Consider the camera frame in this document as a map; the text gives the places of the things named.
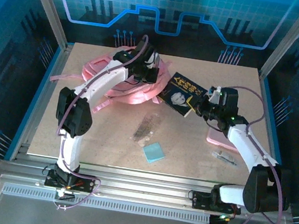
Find pink backpack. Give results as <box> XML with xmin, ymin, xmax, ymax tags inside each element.
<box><xmin>46</xmin><ymin>35</ymin><xmax>176</xmax><ymax>125</ymax></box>

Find Animal Farm paperback book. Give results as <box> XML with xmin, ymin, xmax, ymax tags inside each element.
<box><xmin>155</xmin><ymin>69</ymin><xmax>210</xmax><ymax>121</ymax></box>

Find pink pencil case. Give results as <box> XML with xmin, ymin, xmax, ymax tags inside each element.
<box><xmin>204</xmin><ymin>126</ymin><xmax>244</xmax><ymax>153</ymax></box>

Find clear pouch with pens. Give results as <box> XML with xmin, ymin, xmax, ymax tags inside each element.
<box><xmin>130</xmin><ymin>109</ymin><xmax>164</xmax><ymax>150</ymax></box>

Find blue table side trim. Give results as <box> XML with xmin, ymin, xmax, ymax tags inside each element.
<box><xmin>3</xmin><ymin>35</ymin><xmax>75</xmax><ymax>168</ymax></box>
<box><xmin>239</xmin><ymin>69</ymin><xmax>299</xmax><ymax>203</ymax></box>

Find small clear packaged item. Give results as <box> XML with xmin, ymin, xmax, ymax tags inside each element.
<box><xmin>211</xmin><ymin>148</ymin><xmax>240</xmax><ymax>167</ymax></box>

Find blue sticky note pad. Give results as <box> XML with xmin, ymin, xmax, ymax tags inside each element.
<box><xmin>140</xmin><ymin>140</ymin><xmax>168</xmax><ymax>166</ymax></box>

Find black controller box with LEDs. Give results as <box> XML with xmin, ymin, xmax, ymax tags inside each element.
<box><xmin>208</xmin><ymin>213</ymin><xmax>232</xmax><ymax>224</ymax></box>

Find aluminium frame post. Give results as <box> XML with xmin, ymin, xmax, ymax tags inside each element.
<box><xmin>258</xmin><ymin>0</ymin><xmax>299</xmax><ymax>84</ymax></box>
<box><xmin>11</xmin><ymin>0</ymin><xmax>79</xmax><ymax>52</ymax></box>

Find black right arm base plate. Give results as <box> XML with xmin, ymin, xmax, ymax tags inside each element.
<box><xmin>190</xmin><ymin>189</ymin><xmax>244</xmax><ymax>216</ymax></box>

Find aluminium frame cross rail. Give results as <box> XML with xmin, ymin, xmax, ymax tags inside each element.
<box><xmin>0</xmin><ymin>148</ymin><xmax>297</xmax><ymax>224</ymax></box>

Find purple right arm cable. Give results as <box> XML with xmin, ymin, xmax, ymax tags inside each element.
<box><xmin>207</xmin><ymin>84</ymin><xmax>299</xmax><ymax>224</ymax></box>

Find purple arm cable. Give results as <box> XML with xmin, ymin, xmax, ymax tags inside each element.
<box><xmin>207</xmin><ymin>84</ymin><xmax>299</xmax><ymax>224</ymax></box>
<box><xmin>44</xmin><ymin>23</ymin><xmax>124</xmax><ymax>216</ymax></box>

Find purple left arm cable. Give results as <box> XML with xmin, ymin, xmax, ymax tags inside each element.
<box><xmin>44</xmin><ymin>23</ymin><xmax>124</xmax><ymax>216</ymax></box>

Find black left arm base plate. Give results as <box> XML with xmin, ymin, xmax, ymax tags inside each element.
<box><xmin>43</xmin><ymin>168</ymin><xmax>97</xmax><ymax>194</ymax></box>

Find grey slotted cable duct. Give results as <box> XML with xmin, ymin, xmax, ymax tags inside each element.
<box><xmin>1</xmin><ymin>184</ymin><xmax>215</xmax><ymax>224</ymax></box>

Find white cable connector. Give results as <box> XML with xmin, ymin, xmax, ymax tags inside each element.
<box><xmin>54</xmin><ymin>187</ymin><xmax>76</xmax><ymax>203</ymax></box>

